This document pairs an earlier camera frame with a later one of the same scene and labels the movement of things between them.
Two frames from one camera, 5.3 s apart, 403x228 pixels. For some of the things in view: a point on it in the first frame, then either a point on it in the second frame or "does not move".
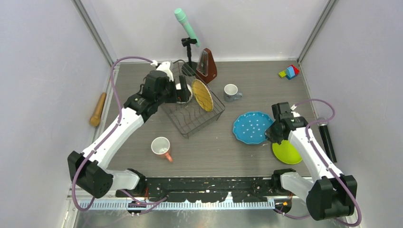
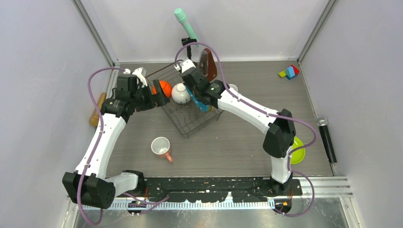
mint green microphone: x=181 y=14 does not move
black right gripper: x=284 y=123 → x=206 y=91
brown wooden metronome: x=206 y=71 does not move
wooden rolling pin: x=95 y=119 does not move
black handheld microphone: x=324 y=129 does not move
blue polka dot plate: x=250 y=128 → x=203 y=106
